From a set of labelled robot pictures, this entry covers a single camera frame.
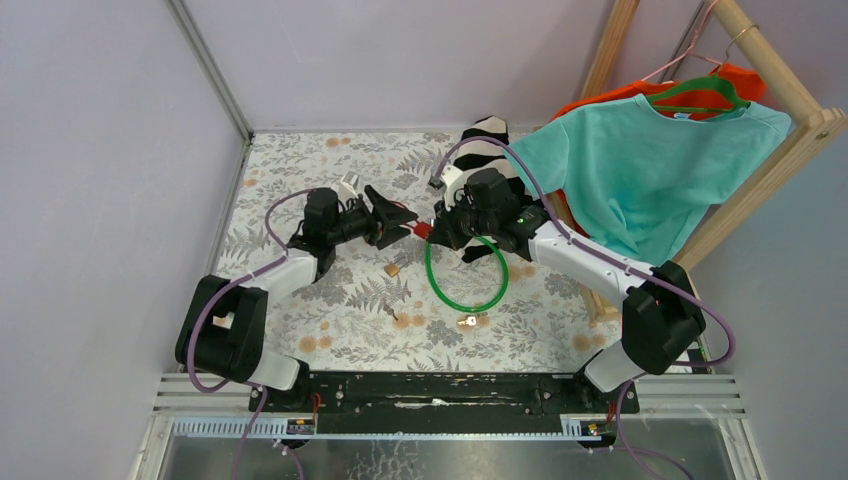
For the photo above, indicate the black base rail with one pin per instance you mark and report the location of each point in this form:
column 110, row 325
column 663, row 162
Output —
column 387, row 403

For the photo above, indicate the teal t-shirt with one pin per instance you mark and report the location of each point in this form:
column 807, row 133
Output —
column 638, row 182

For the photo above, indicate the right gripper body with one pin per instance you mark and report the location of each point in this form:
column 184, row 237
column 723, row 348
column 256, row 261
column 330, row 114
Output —
column 478, row 222

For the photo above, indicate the orange t-shirt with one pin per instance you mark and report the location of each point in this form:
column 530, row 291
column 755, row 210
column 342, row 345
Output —
column 749, row 85

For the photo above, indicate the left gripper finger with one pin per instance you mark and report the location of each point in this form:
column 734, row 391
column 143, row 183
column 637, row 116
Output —
column 384, row 210
column 387, row 236

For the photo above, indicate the brass padlock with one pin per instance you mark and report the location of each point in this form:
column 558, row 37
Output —
column 395, row 266

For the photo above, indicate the green hanger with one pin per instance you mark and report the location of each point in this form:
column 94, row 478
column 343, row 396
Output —
column 710, row 94

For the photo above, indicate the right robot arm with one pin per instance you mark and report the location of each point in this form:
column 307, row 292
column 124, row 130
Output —
column 659, row 319

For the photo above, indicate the wooden clothes rack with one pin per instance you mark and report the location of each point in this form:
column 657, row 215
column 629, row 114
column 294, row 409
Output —
column 810, row 127

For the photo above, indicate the black white striped cloth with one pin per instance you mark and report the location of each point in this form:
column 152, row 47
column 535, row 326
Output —
column 478, row 155

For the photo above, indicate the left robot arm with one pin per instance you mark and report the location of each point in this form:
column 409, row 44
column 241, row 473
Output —
column 222, row 339

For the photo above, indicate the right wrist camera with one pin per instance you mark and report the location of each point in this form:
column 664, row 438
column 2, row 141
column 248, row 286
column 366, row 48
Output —
column 449, row 182

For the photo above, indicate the pink hanger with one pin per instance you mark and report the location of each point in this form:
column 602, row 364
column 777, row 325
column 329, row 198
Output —
column 686, row 47

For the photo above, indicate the red cable lock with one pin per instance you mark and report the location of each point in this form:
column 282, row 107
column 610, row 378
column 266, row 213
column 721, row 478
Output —
column 418, row 230

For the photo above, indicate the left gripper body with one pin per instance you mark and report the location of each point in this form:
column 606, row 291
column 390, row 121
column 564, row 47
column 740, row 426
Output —
column 357, row 223

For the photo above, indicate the green cable lock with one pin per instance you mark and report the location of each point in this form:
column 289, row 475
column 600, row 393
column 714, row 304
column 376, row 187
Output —
column 468, row 309

